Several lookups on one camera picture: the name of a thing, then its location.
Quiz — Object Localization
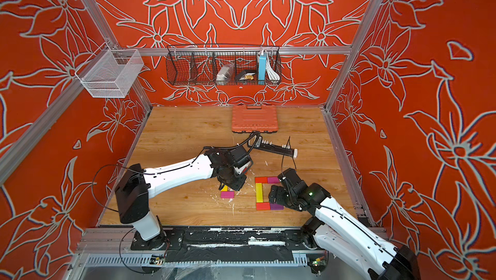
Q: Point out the black wire wall basket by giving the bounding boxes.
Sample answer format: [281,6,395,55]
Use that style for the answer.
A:
[166,43,282,86]

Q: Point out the aluminium frame post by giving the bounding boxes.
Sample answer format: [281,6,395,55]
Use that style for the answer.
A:
[81,0,121,50]

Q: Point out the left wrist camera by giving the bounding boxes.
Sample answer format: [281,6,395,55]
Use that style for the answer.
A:
[221,146,253,176]

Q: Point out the silver packet in basket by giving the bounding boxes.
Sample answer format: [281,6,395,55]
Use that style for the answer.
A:
[216,63,235,86]

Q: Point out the long red block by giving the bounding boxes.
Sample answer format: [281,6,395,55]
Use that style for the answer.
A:
[256,202,271,211]

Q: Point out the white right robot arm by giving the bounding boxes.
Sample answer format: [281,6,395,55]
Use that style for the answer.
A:
[269,183,421,279]

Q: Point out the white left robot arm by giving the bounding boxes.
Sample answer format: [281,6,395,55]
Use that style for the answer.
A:
[114,150,253,241]

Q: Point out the small magenta block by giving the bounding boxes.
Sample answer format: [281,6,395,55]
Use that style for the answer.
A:
[267,177,280,184]

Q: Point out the orange plastic tool case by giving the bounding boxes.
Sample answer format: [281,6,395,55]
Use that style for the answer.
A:
[231,105,279,133]

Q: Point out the red cube block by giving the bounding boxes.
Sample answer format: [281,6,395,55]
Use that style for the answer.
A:
[255,177,268,184]

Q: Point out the dark purple block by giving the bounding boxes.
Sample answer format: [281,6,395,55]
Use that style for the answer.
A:
[269,203,284,210]

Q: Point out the lime yellow long block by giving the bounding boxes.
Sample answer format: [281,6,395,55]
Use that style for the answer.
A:
[255,183,264,204]

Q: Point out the white wire basket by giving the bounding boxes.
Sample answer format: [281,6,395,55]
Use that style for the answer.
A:
[76,49,144,99]

